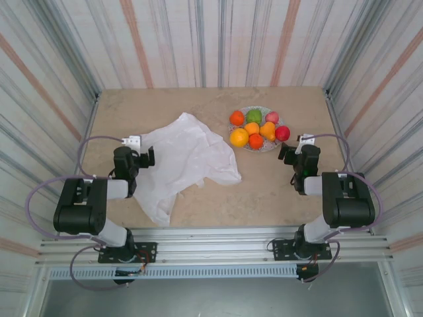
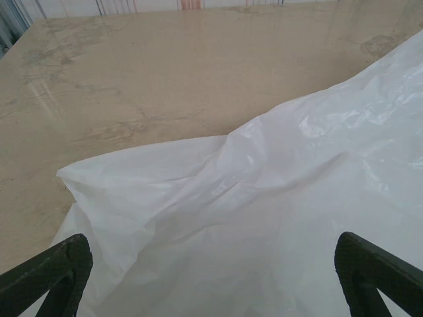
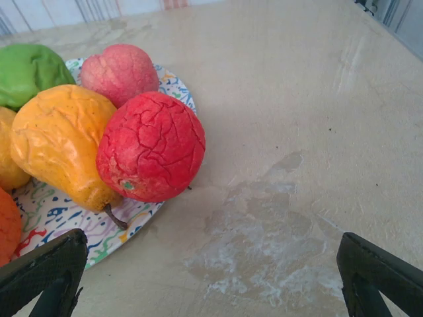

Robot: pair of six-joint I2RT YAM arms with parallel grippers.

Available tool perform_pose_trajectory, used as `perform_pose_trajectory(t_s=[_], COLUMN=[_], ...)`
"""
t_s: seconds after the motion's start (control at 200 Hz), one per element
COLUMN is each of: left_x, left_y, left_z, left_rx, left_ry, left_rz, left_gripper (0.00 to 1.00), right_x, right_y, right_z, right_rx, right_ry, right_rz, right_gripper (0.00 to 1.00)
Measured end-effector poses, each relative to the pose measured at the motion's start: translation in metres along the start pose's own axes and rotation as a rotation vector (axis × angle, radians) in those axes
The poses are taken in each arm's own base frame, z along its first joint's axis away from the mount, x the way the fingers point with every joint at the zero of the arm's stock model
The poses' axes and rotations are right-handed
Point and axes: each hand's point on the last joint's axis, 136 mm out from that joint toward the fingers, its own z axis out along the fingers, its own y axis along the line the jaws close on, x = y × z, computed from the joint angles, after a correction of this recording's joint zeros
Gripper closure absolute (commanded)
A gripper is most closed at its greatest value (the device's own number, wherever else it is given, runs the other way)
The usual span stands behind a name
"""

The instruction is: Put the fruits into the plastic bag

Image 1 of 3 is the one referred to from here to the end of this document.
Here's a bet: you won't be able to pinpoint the red-orange tangerine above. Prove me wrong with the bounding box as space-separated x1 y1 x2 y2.
229 110 246 127

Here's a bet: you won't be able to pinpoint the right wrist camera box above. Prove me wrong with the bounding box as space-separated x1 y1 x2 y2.
296 133 317 155

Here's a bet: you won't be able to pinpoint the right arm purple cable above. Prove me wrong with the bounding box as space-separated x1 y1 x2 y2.
299 133 383 285

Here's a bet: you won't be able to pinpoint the aluminium mounting rail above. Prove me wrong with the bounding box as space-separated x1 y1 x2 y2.
34 226 395 265

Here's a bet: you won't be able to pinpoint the green apple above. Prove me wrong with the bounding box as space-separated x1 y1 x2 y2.
245 109 263 125

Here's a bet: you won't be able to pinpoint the white plastic bag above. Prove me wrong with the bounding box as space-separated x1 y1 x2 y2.
134 112 243 228

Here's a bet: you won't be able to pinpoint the slotted grey cable duct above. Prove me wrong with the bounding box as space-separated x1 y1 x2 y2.
48 265 299 280

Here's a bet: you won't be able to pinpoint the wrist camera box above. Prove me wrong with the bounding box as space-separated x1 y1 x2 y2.
119 134 142 148
296 133 317 155

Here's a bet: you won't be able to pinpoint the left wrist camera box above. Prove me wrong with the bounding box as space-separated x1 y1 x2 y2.
119 134 142 148

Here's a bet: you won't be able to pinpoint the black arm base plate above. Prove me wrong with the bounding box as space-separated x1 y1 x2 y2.
272 238 332 262
98 242 158 264

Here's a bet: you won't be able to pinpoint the yellow pear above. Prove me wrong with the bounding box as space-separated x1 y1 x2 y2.
258 121 277 142

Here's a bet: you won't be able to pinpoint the patterned round plate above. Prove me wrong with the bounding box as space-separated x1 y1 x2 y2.
228 106 288 152

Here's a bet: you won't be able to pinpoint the large yellow orange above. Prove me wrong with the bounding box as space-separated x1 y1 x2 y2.
229 128 250 148

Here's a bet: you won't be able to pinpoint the aluminium frame profile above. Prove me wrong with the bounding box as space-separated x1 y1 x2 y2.
74 92 101 179
323 87 376 236

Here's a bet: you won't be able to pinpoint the thin red black wires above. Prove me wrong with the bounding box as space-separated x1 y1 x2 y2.
305 253 321 272
137 250 149 275

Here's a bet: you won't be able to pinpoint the red apple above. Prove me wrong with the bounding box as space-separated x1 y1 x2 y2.
274 125 291 142

